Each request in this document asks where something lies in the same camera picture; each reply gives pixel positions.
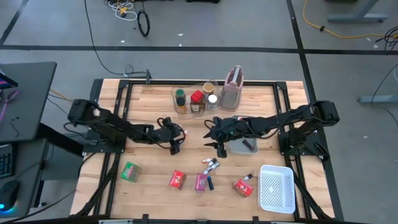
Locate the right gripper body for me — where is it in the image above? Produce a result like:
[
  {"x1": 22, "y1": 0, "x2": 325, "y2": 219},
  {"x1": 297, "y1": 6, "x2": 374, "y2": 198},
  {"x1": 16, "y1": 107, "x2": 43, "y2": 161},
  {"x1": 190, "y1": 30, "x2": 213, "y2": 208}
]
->
[{"x1": 212, "y1": 116, "x2": 249, "y2": 144}]

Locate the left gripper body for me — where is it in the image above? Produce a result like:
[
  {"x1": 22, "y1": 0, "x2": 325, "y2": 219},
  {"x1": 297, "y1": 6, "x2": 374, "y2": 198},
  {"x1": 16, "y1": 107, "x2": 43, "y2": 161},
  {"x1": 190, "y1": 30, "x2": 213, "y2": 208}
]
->
[{"x1": 154, "y1": 123, "x2": 184, "y2": 146}]

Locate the orange spice jar black lid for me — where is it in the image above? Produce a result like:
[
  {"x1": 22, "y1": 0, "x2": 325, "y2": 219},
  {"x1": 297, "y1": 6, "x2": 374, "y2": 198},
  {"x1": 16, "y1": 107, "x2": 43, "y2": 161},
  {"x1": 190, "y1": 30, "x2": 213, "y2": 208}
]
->
[{"x1": 175, "y1": 96, "x2": 188, "y2": 114}]

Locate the red lid spice jar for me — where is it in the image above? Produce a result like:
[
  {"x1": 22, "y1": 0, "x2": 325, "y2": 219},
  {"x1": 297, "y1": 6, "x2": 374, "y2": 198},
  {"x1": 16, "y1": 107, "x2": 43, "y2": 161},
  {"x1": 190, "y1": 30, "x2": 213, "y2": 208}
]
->
[{"x1": 190, "y1": 90, "x2": 205, "y2": 104}]

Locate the red Froot Loops cereal box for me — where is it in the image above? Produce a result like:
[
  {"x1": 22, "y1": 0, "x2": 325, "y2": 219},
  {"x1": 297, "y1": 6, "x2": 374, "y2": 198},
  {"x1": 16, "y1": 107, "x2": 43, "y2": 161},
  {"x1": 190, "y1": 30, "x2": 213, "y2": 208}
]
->
[
  {"x1": 231, "y1": 178, "x2": 254, "y2": 199},
  {"x1": 169, "y1": 169, "x2": 188, "y2": 190}
]

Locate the magenta Raisin Bran cereal box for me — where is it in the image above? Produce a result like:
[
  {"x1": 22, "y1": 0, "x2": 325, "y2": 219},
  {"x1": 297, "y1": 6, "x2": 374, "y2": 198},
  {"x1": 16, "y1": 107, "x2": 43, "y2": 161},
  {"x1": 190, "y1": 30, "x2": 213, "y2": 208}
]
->
[{"x1": 194, "y1": 173, "x2": 208, "y2": 194}]

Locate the white perforated plastic basket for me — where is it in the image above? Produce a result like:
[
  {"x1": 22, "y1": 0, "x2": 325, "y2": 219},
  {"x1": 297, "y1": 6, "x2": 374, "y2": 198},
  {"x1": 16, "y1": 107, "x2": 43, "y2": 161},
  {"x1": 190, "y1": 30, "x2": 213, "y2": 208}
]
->
[{"x1": 257, "y1": 164, "x2": 296, "y2": 215}]

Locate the clear plastic organizer bin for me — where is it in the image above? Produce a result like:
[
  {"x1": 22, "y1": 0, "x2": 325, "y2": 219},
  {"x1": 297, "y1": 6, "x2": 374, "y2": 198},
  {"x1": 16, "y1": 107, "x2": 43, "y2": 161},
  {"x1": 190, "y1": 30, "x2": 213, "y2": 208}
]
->
[{"x1": 170, "y1": 81, "x2": 222, "y2": 121}]

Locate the gray plastic bin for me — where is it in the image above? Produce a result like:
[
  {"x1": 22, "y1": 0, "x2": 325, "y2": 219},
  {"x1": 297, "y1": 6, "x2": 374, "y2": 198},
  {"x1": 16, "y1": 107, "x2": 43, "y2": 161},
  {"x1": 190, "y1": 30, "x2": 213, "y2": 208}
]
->
[{"x1": 229, "y1": 115, "x2": 259, "y2": 156}]

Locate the green cereal box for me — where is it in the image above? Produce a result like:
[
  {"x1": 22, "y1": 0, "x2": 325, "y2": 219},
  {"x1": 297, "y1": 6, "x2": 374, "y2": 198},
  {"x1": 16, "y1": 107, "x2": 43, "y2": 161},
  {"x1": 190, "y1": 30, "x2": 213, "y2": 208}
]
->
[{"x1": 120, "y1": 161, "x2": 141, "y2": 183}]

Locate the black desk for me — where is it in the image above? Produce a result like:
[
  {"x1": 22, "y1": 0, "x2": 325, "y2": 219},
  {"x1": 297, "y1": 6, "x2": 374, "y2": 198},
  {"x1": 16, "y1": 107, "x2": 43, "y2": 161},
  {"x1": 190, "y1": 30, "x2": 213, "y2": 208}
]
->
[{"x1": 0, "y1": 61, "x2": 58, "y2": 143}]

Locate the gray desk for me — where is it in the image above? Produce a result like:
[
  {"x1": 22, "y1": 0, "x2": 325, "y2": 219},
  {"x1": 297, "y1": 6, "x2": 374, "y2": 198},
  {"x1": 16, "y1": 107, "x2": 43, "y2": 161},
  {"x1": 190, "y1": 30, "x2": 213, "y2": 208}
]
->
[{"x1": 0, "y1": 138, "x2": 47, "y2": 218}]

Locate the gray desk leg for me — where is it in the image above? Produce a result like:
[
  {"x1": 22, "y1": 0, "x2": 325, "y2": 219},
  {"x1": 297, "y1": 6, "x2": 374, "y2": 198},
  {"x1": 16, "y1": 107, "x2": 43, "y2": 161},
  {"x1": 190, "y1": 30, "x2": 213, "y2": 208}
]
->
[
  {"x1": 357, "y1": 95, "x2": 398, "y2": 105},
  {"x1": 326, "y1": 0, "x2": 389, "y2": 23}
]

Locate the black keyboard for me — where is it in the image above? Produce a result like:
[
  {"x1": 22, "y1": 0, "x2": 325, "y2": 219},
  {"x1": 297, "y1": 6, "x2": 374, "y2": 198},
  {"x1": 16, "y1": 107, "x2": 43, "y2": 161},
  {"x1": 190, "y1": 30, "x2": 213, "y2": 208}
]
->
[{"x1": 0, "y1": 143, "x2": 15, "y2": 180}]

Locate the laptop screen corner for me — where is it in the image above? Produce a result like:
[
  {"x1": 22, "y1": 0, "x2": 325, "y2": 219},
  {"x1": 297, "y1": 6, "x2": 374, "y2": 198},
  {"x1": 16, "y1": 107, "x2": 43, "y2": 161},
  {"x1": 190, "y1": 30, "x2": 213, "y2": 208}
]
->
[{"x1": 0, "y1": 68, "x2": 19, "y2": 90}]

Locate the black computer mouse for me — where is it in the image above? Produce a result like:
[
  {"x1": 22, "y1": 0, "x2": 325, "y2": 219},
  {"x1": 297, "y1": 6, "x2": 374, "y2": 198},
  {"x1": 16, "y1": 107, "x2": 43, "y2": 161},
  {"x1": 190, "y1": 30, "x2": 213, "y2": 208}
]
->
[{"x1": 0, "y1": 180, "x2": 20, "y2": 213}]

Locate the pink handle box grater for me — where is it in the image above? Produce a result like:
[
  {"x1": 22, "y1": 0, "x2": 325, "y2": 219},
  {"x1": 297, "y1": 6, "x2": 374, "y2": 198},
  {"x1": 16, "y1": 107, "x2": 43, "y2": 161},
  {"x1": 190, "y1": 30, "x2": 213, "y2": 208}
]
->
[{"x1": 220, "y1": 64, "x2": 245, "y2": 111}]

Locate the black metal table frame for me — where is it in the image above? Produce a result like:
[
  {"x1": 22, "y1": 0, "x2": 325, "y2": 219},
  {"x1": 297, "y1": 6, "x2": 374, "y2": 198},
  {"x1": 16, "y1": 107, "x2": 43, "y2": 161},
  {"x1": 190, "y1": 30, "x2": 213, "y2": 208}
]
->
[{"x1": 70, "y1": 77, "x2": 345, "y2": 222}]

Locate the long black floor cable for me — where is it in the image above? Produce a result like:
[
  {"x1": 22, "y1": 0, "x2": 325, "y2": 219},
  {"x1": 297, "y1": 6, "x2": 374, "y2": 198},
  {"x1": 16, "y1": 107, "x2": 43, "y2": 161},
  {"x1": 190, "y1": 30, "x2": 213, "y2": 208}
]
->
[{"x1": 83, "y1": 0, "x2": 150, "y2": 78}]

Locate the thin yellow cable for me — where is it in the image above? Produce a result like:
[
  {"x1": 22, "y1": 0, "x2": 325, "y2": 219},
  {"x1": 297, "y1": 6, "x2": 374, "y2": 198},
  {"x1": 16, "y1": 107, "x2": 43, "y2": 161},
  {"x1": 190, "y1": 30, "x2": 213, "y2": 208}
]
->
[{"x1": 49, "y1": 89, "x2": 74, "y2": 103}]

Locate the black coiled cable loop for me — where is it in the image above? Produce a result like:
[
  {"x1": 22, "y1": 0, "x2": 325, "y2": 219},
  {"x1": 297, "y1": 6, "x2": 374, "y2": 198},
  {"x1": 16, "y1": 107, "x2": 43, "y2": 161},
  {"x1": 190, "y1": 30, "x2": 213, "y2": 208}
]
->
[{"x1": 137, "y1": 9, "x2": 151, "y2": 38}]

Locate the white and yellow cable bundle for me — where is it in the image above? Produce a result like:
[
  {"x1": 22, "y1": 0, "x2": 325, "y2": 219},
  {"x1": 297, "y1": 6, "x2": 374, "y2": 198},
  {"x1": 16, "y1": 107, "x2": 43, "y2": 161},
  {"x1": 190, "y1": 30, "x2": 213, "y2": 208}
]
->
[{"x1": 104, "y1": 0, "x2": 138, "y2": 22}]

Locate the yellow extension cable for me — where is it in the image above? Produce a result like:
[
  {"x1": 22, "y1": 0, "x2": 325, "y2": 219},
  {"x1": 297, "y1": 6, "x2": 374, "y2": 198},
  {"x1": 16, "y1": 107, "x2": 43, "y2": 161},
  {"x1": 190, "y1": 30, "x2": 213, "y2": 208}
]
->
[{"x1": 302, "y1": 0, "x2": 388, "y2": 40}]

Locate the purple cord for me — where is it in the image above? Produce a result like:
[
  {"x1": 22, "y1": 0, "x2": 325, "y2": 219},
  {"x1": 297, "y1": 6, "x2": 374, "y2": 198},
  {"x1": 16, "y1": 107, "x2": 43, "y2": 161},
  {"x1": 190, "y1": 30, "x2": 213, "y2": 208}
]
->
[{"x1": 0, "y1": 90, "x2": 20, "y2": 124}]

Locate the black cable bundle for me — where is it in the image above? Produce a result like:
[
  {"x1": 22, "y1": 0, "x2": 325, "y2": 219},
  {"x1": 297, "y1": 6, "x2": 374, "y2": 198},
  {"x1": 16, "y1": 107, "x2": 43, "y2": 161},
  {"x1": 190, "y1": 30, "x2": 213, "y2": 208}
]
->
[{"x1": 369, "y1": 26, "x2": 398, "y2": 125}]

